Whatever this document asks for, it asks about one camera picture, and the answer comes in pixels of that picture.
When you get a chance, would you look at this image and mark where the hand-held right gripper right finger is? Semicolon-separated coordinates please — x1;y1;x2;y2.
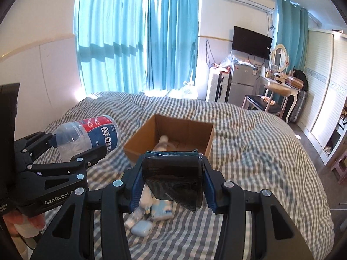
202;157;315;260

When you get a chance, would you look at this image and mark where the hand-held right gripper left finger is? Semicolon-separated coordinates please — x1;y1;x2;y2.
29;154;148;260

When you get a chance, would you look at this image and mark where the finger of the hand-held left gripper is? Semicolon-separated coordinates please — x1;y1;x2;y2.
13;130;57;164
23;154;93;195

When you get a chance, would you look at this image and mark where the white tube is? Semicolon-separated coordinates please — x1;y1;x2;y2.
125;184;155;229

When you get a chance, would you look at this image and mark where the light blue tissue packet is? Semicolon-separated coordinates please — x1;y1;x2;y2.
150;199;174;220

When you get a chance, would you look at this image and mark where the light blue earbuds case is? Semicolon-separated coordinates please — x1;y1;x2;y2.
131;220;152;236

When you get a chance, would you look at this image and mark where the black trash bag roll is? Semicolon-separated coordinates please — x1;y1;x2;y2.
143;149;204;212

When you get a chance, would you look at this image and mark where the cardboard box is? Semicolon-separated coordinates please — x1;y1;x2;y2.
123;114;216;166

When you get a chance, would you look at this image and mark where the clear jar blue red label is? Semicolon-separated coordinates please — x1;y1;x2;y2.
56;115;121;161

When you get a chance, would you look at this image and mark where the white plastic bottle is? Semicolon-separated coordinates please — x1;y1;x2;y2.
154;135;174;152

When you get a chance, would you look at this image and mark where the person's left hand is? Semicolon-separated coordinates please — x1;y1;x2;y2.
2;212;46;239

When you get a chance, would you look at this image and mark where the checked grey white blanket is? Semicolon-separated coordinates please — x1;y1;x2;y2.
27;91;335;260

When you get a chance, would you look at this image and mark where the white plastic bag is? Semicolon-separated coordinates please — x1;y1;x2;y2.
168;81;200;101

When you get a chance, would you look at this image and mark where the chair with black seat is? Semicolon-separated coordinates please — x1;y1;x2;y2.
241;84;290;117

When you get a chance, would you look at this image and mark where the white suitcase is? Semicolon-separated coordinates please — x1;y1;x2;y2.
206;67;231;103

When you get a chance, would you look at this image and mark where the silver small fridge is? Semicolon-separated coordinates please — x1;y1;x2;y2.
227;62;262;106

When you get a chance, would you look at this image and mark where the grey checked suitcase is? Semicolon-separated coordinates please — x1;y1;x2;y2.
289;89;307;123

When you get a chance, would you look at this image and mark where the white dressing table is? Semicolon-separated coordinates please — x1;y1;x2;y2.
259;74;300;123

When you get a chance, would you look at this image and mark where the pink plastic stool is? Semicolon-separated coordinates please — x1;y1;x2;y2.
330;152;347;182

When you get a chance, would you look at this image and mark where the wide teal curtain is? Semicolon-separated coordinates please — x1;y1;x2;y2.
75;0;149;95

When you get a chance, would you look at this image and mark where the clear plastic bag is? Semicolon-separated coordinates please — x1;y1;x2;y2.
219;52;237;68

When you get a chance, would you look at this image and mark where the wooden box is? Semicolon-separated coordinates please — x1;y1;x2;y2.
286;76;303;89

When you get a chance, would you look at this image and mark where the white oval mirror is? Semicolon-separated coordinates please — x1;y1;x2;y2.
270;44;289;74

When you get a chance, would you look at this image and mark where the white wardrobe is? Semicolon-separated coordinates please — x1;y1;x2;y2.
297;28;347;166

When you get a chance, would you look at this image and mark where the narrow teal curtain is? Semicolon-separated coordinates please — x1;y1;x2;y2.
275;0;309;79

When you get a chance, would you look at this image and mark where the black wall cable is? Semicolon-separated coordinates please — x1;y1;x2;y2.
205;40;214;67

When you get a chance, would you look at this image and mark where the black wall television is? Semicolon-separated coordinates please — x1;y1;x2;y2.
232;26;272;60

